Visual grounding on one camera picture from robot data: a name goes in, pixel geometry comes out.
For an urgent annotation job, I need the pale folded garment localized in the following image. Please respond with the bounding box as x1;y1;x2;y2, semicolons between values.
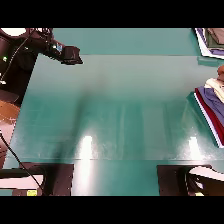
203;77;224;104

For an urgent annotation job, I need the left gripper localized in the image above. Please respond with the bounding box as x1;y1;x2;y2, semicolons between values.
61;45;84;66

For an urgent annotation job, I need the dark blue garment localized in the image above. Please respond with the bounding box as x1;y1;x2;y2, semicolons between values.
194;85;224;127

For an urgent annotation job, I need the dark red garment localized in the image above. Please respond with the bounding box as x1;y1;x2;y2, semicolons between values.
193;89;224;145

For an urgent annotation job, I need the black cable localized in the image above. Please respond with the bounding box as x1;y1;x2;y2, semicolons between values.
0;132;46;196

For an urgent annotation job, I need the dark olive garment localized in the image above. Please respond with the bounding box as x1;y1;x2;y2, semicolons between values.
203;27;224;51

